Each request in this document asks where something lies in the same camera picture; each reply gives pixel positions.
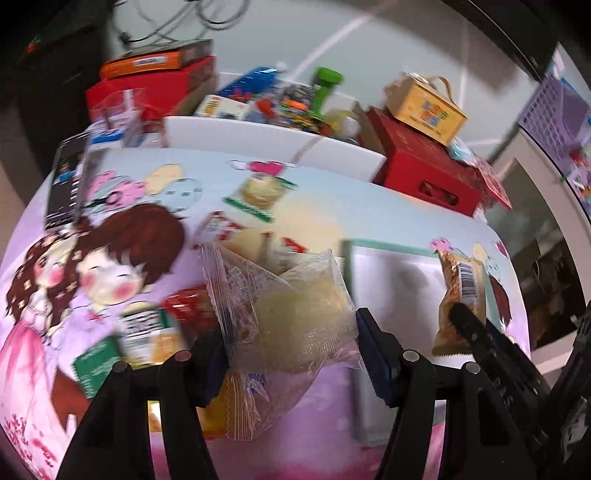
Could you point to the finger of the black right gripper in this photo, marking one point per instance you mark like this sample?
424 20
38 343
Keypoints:
517 380

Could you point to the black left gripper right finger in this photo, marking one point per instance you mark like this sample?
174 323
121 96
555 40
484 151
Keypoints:
408 382

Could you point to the tan barcode bread pack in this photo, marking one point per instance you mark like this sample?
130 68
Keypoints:
465 284

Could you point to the clear pack yellow cake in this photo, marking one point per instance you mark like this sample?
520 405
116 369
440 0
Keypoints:
278 331

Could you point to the green edged cookie pack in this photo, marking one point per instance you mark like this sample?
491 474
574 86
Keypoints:
258 195

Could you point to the dark green snack pack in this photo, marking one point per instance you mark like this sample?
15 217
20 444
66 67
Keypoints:
94 365

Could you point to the white green biscuit pack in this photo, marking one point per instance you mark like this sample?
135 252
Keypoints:
147 335

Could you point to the yellow snack pack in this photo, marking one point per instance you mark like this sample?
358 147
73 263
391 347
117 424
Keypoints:
214 419

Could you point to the red snack pack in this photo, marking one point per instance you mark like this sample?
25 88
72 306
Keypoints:
192 311

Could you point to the cartoon printed tablecloth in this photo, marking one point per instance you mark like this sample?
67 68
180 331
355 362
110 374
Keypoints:
63 292

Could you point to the white orange snack pack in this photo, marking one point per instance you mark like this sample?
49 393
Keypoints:
264 248

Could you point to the dark red gift box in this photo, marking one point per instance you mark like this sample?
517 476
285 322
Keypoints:
418 166

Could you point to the red white small pack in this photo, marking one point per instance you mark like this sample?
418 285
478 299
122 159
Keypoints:
216 227

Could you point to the purple plastic basket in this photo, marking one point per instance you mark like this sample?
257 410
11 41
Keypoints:
557 118

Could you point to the clear plastic bottle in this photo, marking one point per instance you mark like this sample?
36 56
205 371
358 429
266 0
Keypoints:
346 127

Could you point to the smartphone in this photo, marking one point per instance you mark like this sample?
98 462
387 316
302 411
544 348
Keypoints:
65 191

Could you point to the green dumbbell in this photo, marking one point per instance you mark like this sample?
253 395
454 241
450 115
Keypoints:
325 81

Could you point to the clear plastic box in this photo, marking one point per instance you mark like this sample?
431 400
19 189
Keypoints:
116 121

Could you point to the blue bead bottle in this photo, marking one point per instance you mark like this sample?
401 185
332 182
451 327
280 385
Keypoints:
250 84

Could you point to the white card game box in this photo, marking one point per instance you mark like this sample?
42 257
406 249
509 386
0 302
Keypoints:
214 106

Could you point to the red flat box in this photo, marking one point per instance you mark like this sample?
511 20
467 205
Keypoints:
163 89

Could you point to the orange flat box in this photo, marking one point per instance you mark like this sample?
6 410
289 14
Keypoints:
174 56

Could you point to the yellow handled gift box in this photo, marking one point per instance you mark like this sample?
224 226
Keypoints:
427 105

